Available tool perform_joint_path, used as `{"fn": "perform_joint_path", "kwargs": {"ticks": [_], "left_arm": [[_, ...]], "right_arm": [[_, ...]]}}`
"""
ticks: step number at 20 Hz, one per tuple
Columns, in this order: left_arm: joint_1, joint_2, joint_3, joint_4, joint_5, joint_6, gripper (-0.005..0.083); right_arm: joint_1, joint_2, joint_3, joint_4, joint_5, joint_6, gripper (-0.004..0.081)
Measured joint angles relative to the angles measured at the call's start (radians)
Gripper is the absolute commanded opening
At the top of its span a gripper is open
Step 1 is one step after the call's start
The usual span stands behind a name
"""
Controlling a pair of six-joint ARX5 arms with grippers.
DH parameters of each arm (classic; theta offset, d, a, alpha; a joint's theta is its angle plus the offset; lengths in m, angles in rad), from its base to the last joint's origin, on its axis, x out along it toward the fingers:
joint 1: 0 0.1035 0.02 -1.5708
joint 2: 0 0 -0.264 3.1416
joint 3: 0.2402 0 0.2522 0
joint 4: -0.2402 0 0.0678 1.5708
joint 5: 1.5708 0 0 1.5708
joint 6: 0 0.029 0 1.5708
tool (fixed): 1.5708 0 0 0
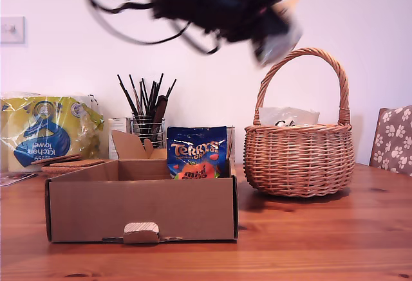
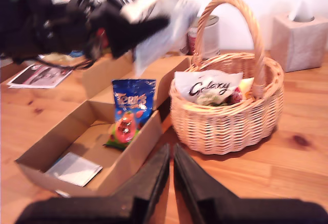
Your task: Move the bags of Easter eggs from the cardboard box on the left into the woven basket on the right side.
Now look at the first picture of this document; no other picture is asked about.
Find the white wall light switch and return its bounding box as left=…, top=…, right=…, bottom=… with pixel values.
left=0, top=16, right=26, bottom=44

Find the thin black stick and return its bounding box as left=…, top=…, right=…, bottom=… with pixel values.
left=117, top=74, right=140, bottom=116
left=147, top=73, right=164, bottom=116
left=164, top=78, right=178, bottom=99
left=129, top=74, right=144, bottom=116

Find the square cork mat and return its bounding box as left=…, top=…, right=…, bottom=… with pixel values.
left=30, top=153, right=83, bottom=167
left=48, top=158, right=108, bottom=169

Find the woven wicker basket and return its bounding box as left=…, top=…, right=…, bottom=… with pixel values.
left=243, top=47, right=356, bottom=199

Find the white Galaxy mini eggs bag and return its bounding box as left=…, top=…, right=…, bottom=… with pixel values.
left=254, top=0, right=304, bottom=67
left=258, top=107, right=321, bottom=128

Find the wire utensil holder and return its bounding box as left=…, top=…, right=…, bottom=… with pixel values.
left=131, top=115, right=165, bottom=149

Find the printed magazine sheet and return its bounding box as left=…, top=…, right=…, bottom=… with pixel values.
left=0, top=171, right=39, bottom=188

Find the open brown cardboard box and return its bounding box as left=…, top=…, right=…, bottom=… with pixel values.
left=44, top=129, right=239, bottom=245

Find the blue Terry's mini eggs bag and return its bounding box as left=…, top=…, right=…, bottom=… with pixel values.
left=166, top=125, right=231, bottom=181

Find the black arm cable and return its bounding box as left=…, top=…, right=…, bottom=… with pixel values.
left=79, top=0, right=193, bottom=46
left=179, top=20, right=223, bottom=55
left=89, top=0, right=156, bottom=14

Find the white carton box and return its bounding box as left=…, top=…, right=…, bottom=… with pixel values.
left=108, top=117, right=133, bottom=161

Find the dark brown flat utensil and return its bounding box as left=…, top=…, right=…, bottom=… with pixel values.
left=150, top=95, right=169, bottom=147

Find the kitchen towel roll pack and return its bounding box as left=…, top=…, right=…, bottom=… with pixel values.
left=0, top=91, right=106, bottom=173

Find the round cork mat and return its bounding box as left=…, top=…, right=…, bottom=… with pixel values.
left=41, top=164, right=97, bottom=177

